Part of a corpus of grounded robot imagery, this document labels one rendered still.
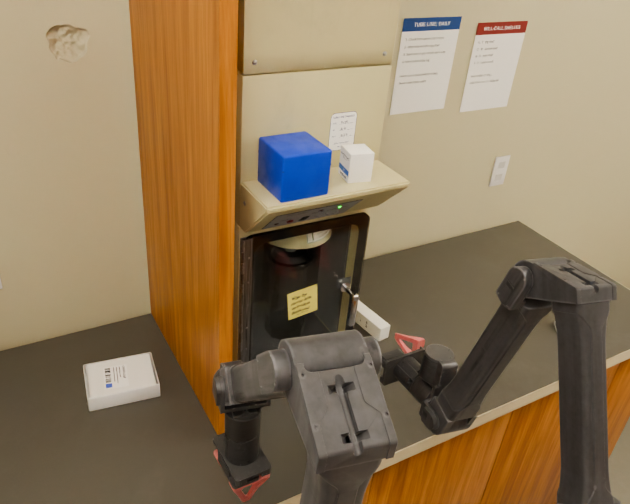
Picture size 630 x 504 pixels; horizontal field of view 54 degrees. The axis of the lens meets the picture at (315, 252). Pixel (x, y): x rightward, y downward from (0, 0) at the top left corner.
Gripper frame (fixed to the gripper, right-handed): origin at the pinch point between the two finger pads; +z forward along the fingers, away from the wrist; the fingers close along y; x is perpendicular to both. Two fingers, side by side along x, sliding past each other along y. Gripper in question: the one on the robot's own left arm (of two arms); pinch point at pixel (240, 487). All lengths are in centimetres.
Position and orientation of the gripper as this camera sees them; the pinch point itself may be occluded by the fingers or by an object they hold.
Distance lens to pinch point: 116.3
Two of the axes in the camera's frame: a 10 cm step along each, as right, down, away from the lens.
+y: -5.0, -4.9, 7.2
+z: -0.8, 8.5, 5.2
